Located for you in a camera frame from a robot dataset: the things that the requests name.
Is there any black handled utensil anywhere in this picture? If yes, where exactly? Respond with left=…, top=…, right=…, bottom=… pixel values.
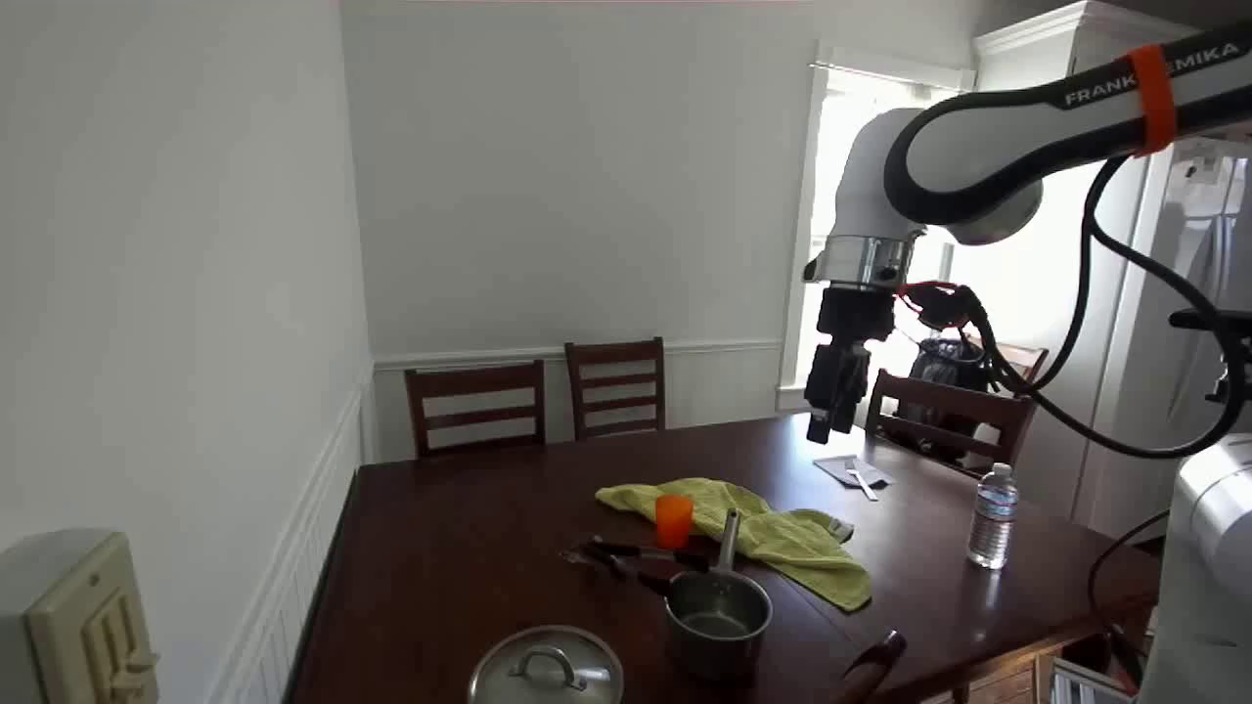
left=626, top=542, right=721, bottom=590

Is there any white paper packet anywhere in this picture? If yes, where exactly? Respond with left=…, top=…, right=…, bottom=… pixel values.
left=808, top=448, right=892, bottom=499

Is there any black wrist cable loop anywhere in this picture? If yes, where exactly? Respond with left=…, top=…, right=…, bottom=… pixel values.
left=971, top=154, right=1252, bottom=461

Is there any bright white framed window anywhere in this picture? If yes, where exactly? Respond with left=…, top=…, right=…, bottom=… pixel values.
left=777, top=43, right=977, bottom=395

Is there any white refrigerator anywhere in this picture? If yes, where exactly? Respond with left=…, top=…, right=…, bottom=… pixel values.
left=941, top=127, right=1252, bottom=539

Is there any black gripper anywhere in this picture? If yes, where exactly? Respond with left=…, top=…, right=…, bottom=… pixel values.
left=801, top=336, right=875, bottom=448

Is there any white wall cabinet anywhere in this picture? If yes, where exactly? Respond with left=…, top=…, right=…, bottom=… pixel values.
left=971, top=0, right=1252, bottom=100

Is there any orange plastic cup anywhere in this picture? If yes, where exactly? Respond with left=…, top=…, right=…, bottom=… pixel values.
left=655, top=487, right=698, bottom=555

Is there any clear plastic water bottle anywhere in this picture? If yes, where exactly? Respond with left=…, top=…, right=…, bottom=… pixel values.
left=968, top=457, right=1021, bottom=575

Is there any black handled teaspoon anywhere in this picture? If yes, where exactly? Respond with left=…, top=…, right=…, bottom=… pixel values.
left=569, top=536, right=682, bottom=577

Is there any glass pot lid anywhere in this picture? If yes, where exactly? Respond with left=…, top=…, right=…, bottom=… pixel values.
left=467, top=623, right=626, bottom=704

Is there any black bag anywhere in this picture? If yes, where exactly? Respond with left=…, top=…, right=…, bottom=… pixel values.
left=908, top=333, right=996, bottom=395

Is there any black camera on tripod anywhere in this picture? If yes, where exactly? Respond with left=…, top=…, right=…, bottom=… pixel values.
left=1167, top=306, right=1252, bottom=406

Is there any cream wall light switch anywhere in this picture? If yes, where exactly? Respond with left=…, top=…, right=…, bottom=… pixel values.
left=0, top=523, right=166, bottom=704

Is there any steel saucepan with handle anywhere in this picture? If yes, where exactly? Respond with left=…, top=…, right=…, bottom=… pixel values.
left=661, top=507, right=777, bottom=684

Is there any yellow dish cloth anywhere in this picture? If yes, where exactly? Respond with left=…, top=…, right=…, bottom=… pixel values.
left=596, top=472, right=875, bottom=614

